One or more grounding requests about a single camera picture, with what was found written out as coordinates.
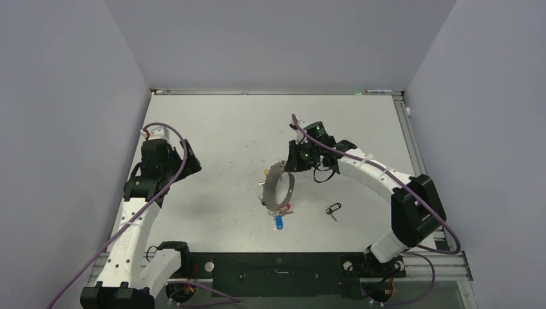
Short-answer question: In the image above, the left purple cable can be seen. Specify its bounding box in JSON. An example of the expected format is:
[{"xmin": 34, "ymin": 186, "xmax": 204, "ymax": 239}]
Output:
[{"xmin": 46, "ymin": 122, "xmax": 189, "ymax": 309}]

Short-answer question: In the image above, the red key tag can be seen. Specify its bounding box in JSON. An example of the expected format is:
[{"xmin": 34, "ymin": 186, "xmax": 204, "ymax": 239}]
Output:
[{"xmin": 279, "ymin": 204, "xmax": 293, "ymax": 216}]

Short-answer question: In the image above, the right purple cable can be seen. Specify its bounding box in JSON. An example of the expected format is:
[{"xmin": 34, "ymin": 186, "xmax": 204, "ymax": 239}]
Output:
[{"xmin": 291, "ymin": 113, "xmax": 462, "ymax": 306}]

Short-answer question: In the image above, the loose key black tag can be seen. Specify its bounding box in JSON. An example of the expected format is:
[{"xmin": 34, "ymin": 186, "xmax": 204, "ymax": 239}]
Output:
[{"xmin": 325, "ymin": 203, "xmax": 342, "ymax": 222}]

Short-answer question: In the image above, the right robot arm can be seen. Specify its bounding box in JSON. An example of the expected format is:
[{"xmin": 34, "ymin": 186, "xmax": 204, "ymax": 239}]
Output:
[{"xmin": 285, "ymin": 121, "xmax": 446, "ymax": 276}]

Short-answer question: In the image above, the blue key tag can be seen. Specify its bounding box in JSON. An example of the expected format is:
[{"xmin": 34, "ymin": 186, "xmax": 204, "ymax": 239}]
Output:
[{"xmin": 275, "ymin": 215, "xmax": 284, "ymax": 230}]

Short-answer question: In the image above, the purple cable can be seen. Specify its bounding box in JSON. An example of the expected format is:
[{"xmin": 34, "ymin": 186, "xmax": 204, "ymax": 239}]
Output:
[
  {"xmin": 291, "ymin": 113, "xmax": 462, "ymax": 306},
  {"xmin": 46, "ymin": 122, "xmax": 189, "ymax": 309}
]

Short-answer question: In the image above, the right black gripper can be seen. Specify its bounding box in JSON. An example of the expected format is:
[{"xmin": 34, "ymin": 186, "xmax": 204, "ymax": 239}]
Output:
[{"xmin": 286, "ymin": 138, "xmax": 321, "ymax": 172}]

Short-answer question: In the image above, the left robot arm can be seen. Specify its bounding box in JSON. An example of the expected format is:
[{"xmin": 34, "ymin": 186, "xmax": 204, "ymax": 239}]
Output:
[{"xmin": 80, "ymin": 138, "xmax": 202, "ymax": 308}]

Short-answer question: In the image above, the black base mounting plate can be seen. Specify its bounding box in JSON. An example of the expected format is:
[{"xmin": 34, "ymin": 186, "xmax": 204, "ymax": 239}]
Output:
[{"xmin": 171, "ymin": 252, "xmax": 406, "ymax": 298}]

